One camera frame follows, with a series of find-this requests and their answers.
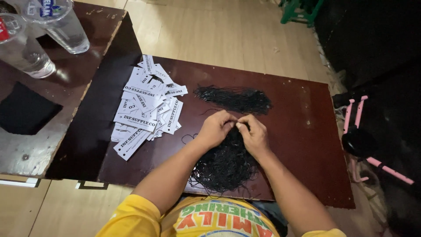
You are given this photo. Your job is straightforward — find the person's right hand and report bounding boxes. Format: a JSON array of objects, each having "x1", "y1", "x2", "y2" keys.
[{"x1": 235, "y1": 114, "x2": 271, "y2": 161}]

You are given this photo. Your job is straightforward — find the person's left hand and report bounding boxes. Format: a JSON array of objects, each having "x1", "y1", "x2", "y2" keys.
[{"x1": 197, "y1": 110, "x2": 238, "y2": 149}]

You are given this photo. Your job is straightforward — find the heap of black strings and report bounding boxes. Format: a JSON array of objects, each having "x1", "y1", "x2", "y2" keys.
[{"x1": 182, "y1": 125, "x2": 260, "y2": 198}]

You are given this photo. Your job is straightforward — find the dark brown wooden board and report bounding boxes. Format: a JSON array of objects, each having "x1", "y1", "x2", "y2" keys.
[{"x1": 97, "y1": 56, "x2": 356, "y2": 209}]

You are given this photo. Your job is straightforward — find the pile of white paper tags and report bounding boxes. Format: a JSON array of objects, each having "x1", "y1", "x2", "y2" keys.
[{"x1": 111, "y1": 55, "x2": 189, "y2": 161}]

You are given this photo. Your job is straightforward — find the person's yellow printed shirt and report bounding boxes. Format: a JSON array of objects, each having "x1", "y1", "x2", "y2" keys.
[{"x1": 95, "y1": 194, "x2": 347, "y2": 237}]

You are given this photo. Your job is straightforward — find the green plastic stool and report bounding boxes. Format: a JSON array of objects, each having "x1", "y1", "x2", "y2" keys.
[{"x1": 279, "y1": 0, "x2": 324, "y2": 27}]

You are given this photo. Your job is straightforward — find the pink children's bicycle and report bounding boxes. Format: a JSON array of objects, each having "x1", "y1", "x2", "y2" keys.
[{"x1": 332, "y1": 92, "x2": 416, "y2": 185}]

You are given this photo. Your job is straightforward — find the worn wooden side table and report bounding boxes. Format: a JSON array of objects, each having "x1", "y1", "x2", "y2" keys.
[{"x1": 0, "y1": 1, "x2": 143, "y2": 181}]

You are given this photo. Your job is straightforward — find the clear plastic cup blue label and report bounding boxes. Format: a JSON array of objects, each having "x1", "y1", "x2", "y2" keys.
[{"x1": 22, "y1": 0, "x2": 90, "y2": 54}]

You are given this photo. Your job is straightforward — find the black square cloth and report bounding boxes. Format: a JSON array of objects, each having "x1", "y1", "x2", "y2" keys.
[{"x1": 0, "y1": 81, "x2": 63, "y2": 136}]

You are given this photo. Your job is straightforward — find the clear plastic cup red label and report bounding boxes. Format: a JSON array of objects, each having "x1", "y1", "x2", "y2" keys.
[{"x1": 0, "y1": 13, "x2": 56, "y2": 79}]

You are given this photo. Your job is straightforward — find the neat bundle of black strings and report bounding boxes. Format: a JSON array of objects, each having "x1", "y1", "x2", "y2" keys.
[{"x1": 193, "y1": 85, "x2": 273, "y2": 116}]

